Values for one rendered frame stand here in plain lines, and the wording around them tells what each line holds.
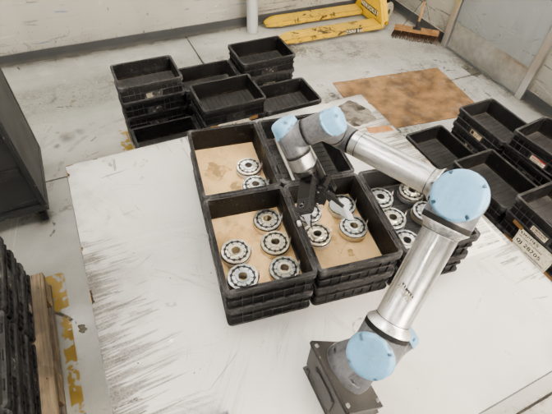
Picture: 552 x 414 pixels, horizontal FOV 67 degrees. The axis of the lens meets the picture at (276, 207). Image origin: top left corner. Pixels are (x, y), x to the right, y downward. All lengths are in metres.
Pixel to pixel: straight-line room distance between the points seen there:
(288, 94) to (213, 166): 1.38
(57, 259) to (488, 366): 2.21
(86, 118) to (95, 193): 1.73
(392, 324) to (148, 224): 1.09
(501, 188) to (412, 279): 1.76
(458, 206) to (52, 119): 3.23
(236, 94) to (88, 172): 1.17
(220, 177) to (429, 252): 0.98
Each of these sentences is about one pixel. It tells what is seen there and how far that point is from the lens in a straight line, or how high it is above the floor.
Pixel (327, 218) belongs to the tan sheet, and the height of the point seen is 0.83.
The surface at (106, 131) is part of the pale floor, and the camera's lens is 3.44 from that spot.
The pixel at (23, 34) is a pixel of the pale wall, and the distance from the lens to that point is 4.44.
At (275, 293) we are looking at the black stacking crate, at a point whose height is 0.85.
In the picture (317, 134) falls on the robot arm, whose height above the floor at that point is 1.34.
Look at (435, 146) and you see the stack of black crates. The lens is 3.00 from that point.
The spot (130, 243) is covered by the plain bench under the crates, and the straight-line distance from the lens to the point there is 1.72.
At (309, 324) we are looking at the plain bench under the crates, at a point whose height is 0.70.
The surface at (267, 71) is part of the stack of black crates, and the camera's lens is 3.01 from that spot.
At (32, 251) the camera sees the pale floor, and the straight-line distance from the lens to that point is 2.80.
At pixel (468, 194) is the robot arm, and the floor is 1.41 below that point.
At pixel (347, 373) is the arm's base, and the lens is 1.22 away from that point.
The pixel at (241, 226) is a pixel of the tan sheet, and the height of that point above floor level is 0.83.
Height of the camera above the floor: 2.03
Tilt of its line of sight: 48 degrees down
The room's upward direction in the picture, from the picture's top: 4 degrees clockwise
